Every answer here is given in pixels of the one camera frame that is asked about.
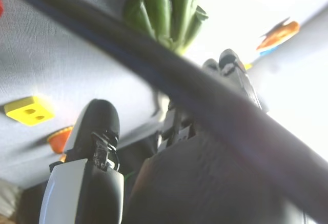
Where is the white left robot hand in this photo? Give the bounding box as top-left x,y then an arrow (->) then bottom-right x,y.
38,48 -> 307,224

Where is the orange toy cake with waffle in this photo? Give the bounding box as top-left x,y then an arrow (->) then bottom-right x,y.
47,126 -> 74,162

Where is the blue square four-hole block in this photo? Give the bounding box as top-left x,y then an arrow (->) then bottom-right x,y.
259,46 -> 280,56

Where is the brown toy chicken wing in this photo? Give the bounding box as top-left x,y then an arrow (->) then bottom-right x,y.
256,20 -> 301,52

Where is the yellow two-hole wooden block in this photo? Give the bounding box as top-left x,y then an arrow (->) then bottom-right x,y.
4,95 -> 56,127

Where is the thick black cable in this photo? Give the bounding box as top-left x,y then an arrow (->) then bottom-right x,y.
0,0 -> 328,224

